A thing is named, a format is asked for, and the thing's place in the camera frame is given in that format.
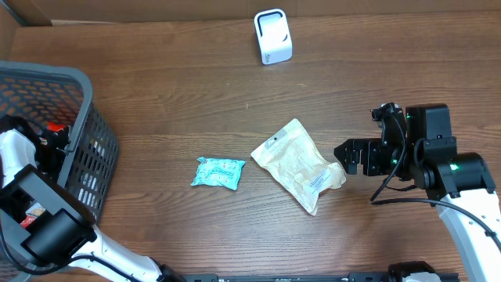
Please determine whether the beige paper pouch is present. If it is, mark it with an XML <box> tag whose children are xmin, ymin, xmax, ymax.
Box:
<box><xmin>250</xmin><ymin>118</ymin><xmax>346</xmax><ymax>215</ymax></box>

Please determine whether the teal snack packet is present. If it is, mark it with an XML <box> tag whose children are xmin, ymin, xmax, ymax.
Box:
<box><xmin>191</xmin><ymin>157</ymin><xmax>246</xmax><ymax>190</ymax></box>

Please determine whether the red and clear snack package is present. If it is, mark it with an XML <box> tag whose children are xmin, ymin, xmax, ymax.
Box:
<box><xmin>40</xmin><ymin>122</ymin><xmax>70</xmax><ymax>148</ymax></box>

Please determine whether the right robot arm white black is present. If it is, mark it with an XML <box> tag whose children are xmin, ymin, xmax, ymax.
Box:
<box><xmin>333</xmin><ymin>103</ymin><xmax>500</xmax><ymax>281</ymax></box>

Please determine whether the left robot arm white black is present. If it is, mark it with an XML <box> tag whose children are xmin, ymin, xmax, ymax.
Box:
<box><xmin>1</xmin><ymin>115</ymin><xmax>183</xmax><ymax>281</ymax></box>

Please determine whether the white barcode scanner stand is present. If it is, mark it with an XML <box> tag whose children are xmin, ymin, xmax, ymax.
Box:
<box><xmin>254</xmin><ymin>9</ymin><xmax>293</xmax><ymax>65</ymax></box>

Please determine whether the grey plastic mesh basket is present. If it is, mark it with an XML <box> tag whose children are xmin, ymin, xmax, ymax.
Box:
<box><xmin>1</xmin><ymin>61</ymin><xmax>119</xmax><ymax>225</ymax></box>

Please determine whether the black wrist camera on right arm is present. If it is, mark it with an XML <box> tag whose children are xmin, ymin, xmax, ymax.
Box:
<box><xmin>371</xmin><ymin>103</ymin><xmax>407</xmax><ymax>146</ymax></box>

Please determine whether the black rail at table edge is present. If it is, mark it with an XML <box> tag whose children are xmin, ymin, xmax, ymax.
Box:
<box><xmin>184</xmin><ymin>272</ymin><xmax>460</xmax><ymax>282</ymax></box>

